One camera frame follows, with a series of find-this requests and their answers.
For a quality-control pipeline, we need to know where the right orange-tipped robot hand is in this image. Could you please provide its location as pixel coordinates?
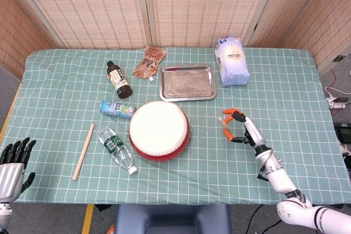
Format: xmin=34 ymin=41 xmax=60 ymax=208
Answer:
xmin=222 ymin=107 xmax=267 ymax=150

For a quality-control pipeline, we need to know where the left black-fingered robot hand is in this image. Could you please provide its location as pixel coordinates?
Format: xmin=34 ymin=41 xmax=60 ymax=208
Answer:
xmin=0 ymin=137 xmax=37 ymax=203

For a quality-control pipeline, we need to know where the wooden drumstick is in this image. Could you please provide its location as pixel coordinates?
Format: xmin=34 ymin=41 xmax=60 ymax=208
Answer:
xmin=72 ymin=123 xmax=95 ymax=181
xmin=218 ymin=117 xmax=231 ymax=133

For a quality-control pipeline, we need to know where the blue robot base seat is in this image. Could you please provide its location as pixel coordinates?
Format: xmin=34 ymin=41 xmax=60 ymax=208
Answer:
xmin=115 ymin=203 xmax=233 ymax=234

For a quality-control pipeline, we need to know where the red and white drum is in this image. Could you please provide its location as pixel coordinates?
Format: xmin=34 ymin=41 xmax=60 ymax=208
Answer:
xmin=128 ymin=100 xmax=191 ymax=163

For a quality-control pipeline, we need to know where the green checked tablecloth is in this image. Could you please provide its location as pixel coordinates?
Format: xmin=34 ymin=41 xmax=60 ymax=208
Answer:
xmin=12 ymin=47 xmax=346 ymax=206

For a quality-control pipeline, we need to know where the white and blue bag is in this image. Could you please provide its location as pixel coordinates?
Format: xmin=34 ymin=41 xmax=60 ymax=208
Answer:
xmin=214 ymin=35 xmax=251 ymax=88

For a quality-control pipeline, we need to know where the stainless steel tray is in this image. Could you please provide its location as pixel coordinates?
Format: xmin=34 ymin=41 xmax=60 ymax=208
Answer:
xmin=159 ymin=64 xmax=218 ymax=102

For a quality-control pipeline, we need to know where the white power strip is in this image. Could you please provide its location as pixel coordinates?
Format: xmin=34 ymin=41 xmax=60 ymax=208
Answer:
xmin=326 ymin=95 xmax=348 ymax=109

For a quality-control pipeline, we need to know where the black box device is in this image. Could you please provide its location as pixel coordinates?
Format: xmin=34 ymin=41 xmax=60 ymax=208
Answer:
xmin=333 ymin=121 xmax=351 ymax=144

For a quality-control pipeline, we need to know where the clear plastic water bottle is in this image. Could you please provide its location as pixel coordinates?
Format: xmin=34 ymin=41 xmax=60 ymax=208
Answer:
xmin=97 ymin=127 xmax=138 ymax=175

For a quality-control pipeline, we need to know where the brown sauce pouch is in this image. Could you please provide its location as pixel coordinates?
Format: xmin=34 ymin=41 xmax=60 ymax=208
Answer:
xmin=133 ymin=45 xmax=168 ymax=82

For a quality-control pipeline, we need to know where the light blue beverage can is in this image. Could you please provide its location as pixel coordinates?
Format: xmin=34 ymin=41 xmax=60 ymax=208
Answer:
xmin=99 ymin=100 xmax=137 ymax=119

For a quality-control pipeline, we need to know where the dark sauce bottle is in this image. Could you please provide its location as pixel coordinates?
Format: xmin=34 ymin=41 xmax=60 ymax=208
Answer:
xmin=106 ymin=60 xmax=133 ymax=100

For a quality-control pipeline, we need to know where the bamboo folding screen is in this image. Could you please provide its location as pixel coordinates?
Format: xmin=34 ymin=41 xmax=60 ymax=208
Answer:
xmin=0 ymin=0 xmax=351 ymax=78

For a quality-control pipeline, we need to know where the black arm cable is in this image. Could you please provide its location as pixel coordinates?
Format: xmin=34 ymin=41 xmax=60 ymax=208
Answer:
xmin=246 ymin=205 xmax=264 ymax=234

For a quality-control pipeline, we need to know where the red cable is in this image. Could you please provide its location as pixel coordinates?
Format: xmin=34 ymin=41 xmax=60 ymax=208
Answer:
xmin=325 ymin=68 xmax=351 ymax=119

